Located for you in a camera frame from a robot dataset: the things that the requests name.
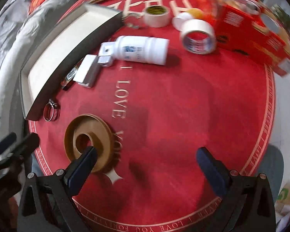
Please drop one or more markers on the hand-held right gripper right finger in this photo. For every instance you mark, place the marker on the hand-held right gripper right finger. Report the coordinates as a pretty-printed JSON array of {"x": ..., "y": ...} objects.
[{"x": 210, "y": 171}]

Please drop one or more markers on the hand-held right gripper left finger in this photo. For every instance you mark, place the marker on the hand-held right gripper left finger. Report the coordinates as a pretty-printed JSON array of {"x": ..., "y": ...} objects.
[{"x": 84, "y": 165}]

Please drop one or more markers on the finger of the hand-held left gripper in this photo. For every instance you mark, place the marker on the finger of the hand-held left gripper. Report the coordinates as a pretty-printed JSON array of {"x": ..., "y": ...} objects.
[
  {"x": 4, "y": 142},
  {"x": 29, "y": 140}
]

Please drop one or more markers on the decorated printed lighter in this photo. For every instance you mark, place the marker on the decorated printed lighter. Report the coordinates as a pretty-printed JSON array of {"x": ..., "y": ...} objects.
[{"x": 69, "y": 78}]

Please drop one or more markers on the white paper card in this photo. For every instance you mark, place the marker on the white paper card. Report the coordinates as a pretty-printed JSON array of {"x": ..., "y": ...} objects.
[{"x": 85, "y": 69}]

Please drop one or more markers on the grey box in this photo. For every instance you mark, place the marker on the grey box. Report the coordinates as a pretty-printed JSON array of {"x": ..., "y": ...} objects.
[{"x": 58, "y": 53}]

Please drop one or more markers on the large white bottle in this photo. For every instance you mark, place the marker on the large white bottle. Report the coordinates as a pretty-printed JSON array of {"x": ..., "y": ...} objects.
[{"x": 145, "y": 50}]

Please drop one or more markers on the tape roll blue printed core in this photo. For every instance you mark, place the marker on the tape roll blue printed core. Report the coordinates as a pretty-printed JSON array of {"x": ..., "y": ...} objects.
[{"x": 203, "y": 25}]

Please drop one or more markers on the small white yellow bottle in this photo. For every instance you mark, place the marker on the small white yellow bottle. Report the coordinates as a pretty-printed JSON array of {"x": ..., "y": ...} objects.
[{"x": 182, "y": 20}]

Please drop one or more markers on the tape roll yellow core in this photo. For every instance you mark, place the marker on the tape roll yellow core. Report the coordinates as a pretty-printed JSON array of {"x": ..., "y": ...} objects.
[{"x": 157, "y": 21}]

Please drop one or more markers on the light curved sofa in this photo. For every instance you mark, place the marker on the light curved sofa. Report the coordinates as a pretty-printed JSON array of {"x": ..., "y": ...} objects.
[{"x": 4, "y": 94}]

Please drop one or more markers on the green white carton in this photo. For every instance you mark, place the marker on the green white carton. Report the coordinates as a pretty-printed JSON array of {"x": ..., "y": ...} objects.
[{"x": 287, "y": 198}]

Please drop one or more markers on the grey striped blanket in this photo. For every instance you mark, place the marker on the grey striped blanket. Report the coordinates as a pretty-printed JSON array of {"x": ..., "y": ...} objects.
[{"x": 4, "y": 41}]

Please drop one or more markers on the red gift box white label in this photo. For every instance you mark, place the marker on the red gift box white label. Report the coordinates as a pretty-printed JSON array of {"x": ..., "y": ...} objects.
[{"x": 275, "y": 46}]

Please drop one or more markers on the red gift box with window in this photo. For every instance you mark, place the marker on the red gift box with window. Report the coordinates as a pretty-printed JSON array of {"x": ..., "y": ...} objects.
[{"x": 236, "y": 24}]

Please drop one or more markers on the green plant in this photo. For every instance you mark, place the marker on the green plant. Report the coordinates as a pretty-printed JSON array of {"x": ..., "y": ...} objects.
[{"x": 286, "y": 20}]

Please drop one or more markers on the blurred red object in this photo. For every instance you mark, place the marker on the blurred red object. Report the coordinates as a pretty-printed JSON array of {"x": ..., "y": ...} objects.
[{"x": 204, "y": 0}]

